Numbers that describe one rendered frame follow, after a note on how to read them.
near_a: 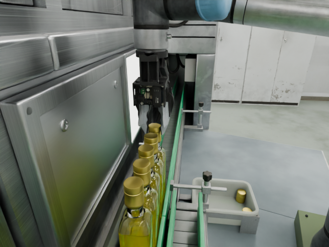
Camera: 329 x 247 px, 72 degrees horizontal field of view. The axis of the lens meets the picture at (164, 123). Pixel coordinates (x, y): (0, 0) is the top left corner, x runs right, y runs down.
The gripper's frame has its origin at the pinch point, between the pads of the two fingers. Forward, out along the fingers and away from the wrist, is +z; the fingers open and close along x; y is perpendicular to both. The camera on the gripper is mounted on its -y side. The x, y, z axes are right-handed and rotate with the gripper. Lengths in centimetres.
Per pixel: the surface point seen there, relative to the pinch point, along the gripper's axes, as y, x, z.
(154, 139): 7.0, 1.0, -0.5
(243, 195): -16.6, 30.9, 34.3
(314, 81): -406, 247, 77
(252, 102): -362, 128, 110
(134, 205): 24.8, 0.4, 2.7
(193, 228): 6.7, 11.7, 27.4
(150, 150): 12.6, 1.1, -0.7
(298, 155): -59, 70, 40
